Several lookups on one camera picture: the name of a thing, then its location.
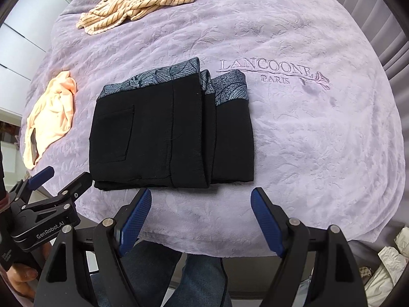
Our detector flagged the person left hand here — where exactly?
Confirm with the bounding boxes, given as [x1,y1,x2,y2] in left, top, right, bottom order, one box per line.
[6,264,38,299]

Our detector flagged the lavender plush bed blanket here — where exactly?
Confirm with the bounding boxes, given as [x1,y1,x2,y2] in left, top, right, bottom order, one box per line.
[22,0,405,257]

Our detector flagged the black pants patterned cuffs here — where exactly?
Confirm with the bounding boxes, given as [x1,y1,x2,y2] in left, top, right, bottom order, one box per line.
[89,58,254,191]

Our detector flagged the orange cloth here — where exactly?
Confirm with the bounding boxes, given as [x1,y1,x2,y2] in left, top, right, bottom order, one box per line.
[22,71,77,170]

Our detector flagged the blue jeans legs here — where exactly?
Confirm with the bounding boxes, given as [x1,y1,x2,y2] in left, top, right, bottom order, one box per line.
[121,240,232,307]

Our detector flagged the white wardrobe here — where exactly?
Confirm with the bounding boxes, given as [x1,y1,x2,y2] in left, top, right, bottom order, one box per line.
[1,0,69,119]

